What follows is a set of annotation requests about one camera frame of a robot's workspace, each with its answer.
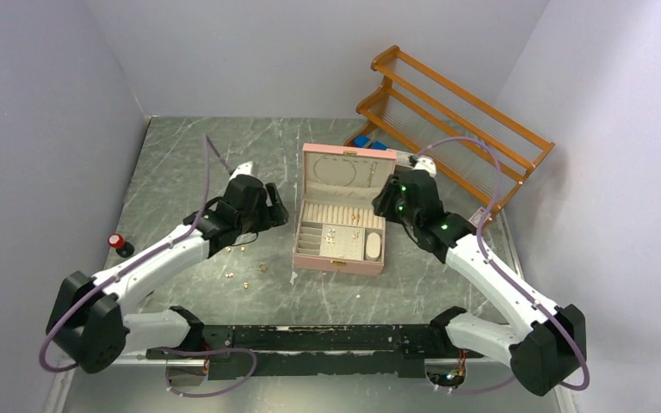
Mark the white oval pillow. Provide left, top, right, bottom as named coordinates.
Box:
left=364, top=232, right=382, bottom=262

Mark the red emergency stop button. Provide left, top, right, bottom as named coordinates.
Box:
left=108, top=233, right=134, bottom=258

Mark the orange wooden rack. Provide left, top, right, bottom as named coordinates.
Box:
left=346, top=46, right=555, bottom=218

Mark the pink jewelry box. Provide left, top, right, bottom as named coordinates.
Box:
left=293, top=144, right=396, bottom=276

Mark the blue box right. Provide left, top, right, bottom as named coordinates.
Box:
left=369, top=142, right=388, bottom=151

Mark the blue box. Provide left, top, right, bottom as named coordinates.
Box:
left=369, top=142, right=388, bottom=151
left=352, top=135, right=372, bottom=148

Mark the small red white box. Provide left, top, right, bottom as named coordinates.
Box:
left=470, top=207, right=492, bottom=226

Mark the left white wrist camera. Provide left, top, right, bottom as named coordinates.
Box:
left=230, top=161, right=256, bottom=180

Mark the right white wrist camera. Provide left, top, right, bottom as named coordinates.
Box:
left=412, top=157, right=437, bottom=177

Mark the blue box left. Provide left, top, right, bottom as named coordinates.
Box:
left=352, top=135, right=372, bottom=148

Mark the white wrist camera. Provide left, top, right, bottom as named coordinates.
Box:
left=412, top=157, right=437, bottom=177
left=230, top=161, right=256, bottom=180

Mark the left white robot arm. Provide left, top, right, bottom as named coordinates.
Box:
left=40, top=174, right=288, bottom=373

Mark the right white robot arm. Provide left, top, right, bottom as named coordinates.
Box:
left=372, top=170, right=588, bottom=397

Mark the crystal drop earring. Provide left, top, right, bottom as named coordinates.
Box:
left=325, top=226, right=337, bottom=245

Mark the thin silver bangle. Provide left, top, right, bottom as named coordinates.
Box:
left=224, top=231, right=259, bottom=248

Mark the silver necklace in lid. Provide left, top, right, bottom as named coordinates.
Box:
left=313, top=155, right=357, bottom=187

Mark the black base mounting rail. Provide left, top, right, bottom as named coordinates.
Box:
left=145, top=324, right=477, bottom=380

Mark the white flat carton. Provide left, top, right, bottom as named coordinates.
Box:
left=395, top=151, right=417, bottom=170

